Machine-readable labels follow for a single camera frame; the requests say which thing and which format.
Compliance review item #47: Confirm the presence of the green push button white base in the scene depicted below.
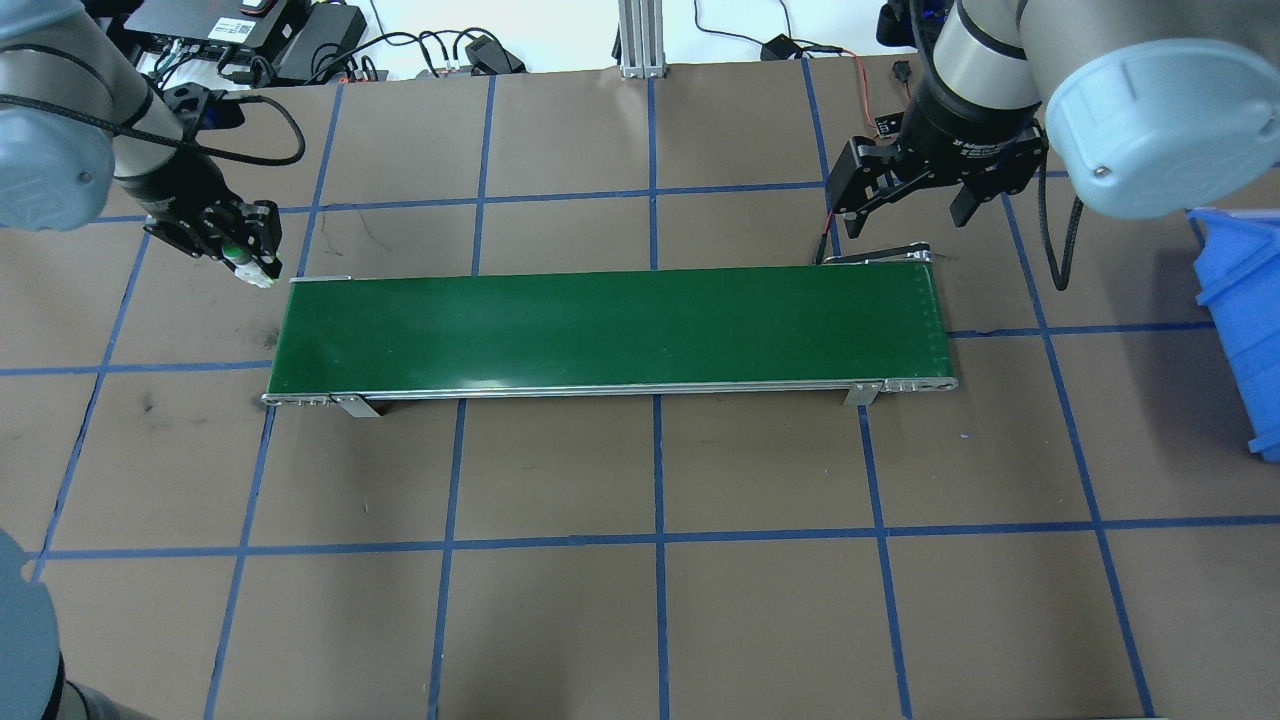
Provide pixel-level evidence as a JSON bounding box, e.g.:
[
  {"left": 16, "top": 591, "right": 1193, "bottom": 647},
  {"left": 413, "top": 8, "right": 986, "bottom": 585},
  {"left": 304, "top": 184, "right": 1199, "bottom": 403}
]
[{"left": 222, "top": 237, "right": 277, "bottom": 291}]

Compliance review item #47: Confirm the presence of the black box with white label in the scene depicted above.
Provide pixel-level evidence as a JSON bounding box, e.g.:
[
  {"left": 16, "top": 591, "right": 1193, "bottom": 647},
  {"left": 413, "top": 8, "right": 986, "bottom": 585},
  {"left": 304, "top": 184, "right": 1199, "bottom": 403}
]
[{"left": 120, "top": 0, "right": 311, "bottom": 57}]

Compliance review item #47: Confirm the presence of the power strip with plugs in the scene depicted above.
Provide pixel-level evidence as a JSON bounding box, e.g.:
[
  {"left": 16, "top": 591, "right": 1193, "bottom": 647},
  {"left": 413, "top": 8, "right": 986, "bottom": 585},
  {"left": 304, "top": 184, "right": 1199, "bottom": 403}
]
[{"left": 338, "top": 55, "right": 467, "bottom": 83}]

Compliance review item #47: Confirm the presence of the large black power brick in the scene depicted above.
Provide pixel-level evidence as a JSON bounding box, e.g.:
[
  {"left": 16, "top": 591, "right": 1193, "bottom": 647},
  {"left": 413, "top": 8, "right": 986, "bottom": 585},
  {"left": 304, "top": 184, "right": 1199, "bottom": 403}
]
[{"left": 275, "top": 5, "right": 368, "bottom": 83}]

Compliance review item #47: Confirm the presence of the medium black power brick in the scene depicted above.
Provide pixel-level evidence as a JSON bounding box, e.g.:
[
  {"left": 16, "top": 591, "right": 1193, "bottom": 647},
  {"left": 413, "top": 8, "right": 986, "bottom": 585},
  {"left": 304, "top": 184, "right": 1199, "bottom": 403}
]
[{"left": 465, "top": 35, "right": 528, "bottom": 77}]

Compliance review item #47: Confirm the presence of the blue plastic bin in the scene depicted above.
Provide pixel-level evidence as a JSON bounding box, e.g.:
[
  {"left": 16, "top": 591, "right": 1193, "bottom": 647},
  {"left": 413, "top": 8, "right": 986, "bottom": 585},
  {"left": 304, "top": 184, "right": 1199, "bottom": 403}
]
[{"left": 1188, "top": 205, "right": 1280, "bottom": 463}]

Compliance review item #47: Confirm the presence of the green belt conveyor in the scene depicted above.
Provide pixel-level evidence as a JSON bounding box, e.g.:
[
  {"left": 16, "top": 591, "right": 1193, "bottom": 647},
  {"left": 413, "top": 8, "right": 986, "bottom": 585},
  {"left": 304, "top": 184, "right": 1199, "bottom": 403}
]
[{"left": 262, "top": 255, "right": 959, "bottom": 417}]

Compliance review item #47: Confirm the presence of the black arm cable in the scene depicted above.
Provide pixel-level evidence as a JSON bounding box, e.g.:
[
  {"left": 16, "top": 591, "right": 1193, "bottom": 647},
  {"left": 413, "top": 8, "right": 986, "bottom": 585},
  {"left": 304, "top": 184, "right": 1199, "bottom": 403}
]
[
  {"left": 1038, "top": 170, "right": 1087, "bottom": 292},
  {"left": 0, "top": 93, "right": 307, "bottom": 168}
]

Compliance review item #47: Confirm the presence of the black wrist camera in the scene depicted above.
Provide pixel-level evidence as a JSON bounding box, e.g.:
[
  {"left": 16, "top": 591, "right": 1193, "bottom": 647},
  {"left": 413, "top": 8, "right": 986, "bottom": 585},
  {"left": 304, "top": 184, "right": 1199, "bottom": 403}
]
[
  {"left": 877, "top": 0, "right": 949, "bottom": 49},
  {"left": 163, "top": 85, "right": 247, "bottom": 132}
]

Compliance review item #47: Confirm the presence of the thin red cable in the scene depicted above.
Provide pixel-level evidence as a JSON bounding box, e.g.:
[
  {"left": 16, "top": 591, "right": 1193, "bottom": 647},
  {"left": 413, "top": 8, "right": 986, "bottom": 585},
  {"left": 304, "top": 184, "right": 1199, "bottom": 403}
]
[{"left": 800, "top": 44, "right": 871, "bottom": 266}]

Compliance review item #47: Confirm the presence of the aluminium profile post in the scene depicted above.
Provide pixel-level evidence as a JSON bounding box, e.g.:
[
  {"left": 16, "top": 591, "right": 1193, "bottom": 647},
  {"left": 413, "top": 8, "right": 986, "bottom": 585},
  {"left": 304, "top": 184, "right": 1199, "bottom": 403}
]
[{"left": 615, "top": 0, "right": 668, "bottom": 80}]

